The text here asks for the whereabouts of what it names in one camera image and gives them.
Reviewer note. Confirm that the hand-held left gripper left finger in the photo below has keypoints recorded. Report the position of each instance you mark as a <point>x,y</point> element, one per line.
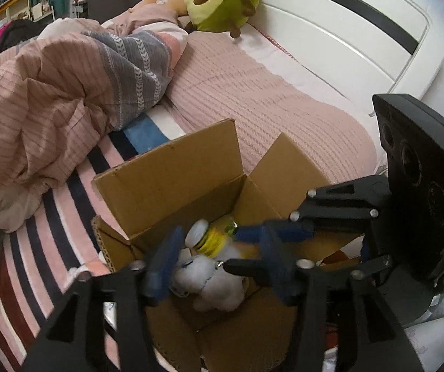
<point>164,263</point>

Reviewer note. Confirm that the green avocado plush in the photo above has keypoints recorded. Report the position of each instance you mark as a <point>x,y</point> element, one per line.
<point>226,0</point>

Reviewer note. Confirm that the yellow white shelf unit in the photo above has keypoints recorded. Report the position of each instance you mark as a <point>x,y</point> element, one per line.
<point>10,7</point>

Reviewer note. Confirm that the black bag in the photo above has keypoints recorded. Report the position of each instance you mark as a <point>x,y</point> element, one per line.
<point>20,33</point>

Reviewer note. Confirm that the fluffy white plush toy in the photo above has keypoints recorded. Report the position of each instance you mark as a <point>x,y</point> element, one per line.
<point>214,283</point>

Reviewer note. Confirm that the striped plush blanket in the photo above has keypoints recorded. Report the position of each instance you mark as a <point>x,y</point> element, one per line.
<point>63,217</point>

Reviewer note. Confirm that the brown cardboard box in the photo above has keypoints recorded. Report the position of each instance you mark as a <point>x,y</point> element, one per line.
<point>167,178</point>

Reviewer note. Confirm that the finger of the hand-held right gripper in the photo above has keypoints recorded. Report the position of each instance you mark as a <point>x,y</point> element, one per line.
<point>342,209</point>
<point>245,269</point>

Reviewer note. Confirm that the small white side table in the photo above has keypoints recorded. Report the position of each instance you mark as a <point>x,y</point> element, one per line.
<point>43,7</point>

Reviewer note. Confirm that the pink grey striped duvet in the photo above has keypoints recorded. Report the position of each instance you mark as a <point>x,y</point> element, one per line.
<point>51,104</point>

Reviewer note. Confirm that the yellow-labelled jar with white lid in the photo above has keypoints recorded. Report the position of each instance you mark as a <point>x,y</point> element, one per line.
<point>214,240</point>

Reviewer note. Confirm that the dark desk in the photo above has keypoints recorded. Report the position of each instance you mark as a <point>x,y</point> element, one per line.
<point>109,6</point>

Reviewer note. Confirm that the pink knitted pillow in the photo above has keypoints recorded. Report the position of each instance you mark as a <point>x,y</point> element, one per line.
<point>264,97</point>

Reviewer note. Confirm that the tan plush toy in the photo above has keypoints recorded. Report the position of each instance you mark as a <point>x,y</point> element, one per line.
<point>167,2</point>

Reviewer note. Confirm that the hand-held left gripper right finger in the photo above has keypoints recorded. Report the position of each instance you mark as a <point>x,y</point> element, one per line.
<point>280,271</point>

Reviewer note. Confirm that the white printed cloth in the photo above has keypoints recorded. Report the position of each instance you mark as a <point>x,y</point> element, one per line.
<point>439,329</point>

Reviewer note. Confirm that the white bed headboard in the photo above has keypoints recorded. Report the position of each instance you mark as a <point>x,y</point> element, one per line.
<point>342,38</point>

